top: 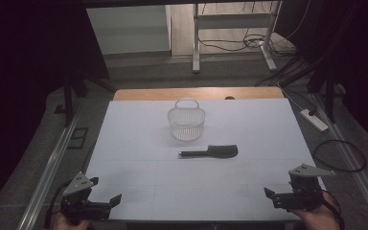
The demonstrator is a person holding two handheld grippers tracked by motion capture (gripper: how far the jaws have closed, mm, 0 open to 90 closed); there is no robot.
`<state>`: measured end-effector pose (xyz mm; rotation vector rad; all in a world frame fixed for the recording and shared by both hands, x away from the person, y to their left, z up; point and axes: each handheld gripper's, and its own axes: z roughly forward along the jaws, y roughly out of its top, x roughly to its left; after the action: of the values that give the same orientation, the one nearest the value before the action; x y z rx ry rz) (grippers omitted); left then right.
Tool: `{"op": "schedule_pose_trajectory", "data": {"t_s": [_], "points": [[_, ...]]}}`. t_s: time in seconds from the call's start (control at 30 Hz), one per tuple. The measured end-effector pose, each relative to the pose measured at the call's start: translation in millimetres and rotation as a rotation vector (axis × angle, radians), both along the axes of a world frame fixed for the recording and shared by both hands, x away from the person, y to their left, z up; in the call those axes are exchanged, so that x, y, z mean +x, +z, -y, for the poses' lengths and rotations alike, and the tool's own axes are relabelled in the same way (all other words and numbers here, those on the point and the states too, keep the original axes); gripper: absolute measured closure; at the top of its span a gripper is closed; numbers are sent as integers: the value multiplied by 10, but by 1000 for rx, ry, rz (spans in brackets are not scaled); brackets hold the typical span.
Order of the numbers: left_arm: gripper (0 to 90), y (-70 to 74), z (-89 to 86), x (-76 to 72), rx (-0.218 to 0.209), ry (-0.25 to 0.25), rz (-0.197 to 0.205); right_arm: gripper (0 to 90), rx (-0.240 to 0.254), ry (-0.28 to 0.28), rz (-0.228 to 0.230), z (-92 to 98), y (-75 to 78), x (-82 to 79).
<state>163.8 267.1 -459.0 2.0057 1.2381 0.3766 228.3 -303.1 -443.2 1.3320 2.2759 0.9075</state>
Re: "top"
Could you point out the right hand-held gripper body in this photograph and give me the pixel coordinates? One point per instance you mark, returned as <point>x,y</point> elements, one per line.
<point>303,193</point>

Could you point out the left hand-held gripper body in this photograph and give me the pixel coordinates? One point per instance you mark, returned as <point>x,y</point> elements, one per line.
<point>78,202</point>

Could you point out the black spatula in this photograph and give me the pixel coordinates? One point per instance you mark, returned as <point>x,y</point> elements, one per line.
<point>209,151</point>

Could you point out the white mesh basket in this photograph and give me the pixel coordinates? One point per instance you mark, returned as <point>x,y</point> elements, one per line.
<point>187,119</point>

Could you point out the person's left hand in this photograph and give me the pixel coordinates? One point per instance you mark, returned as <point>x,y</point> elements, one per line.
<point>67,224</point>

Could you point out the person's right hand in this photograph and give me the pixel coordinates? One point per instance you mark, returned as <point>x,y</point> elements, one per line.
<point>317,218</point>

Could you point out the white table mat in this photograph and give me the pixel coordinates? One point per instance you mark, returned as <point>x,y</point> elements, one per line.
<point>140,179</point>

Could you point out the white power strip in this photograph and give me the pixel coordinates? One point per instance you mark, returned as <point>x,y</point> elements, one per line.
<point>314,120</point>

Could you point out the black tripod stand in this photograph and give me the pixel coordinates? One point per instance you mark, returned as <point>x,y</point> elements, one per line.
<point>69,96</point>
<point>329,89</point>

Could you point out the dark curtain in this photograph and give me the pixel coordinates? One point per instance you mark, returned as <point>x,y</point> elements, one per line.
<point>351,48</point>
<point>28,48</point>

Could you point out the white metal stand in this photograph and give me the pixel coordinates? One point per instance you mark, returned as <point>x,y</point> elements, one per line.
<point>233,22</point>

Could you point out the metal floor rail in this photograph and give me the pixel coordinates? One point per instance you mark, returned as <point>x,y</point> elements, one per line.
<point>49,172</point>
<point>351,159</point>

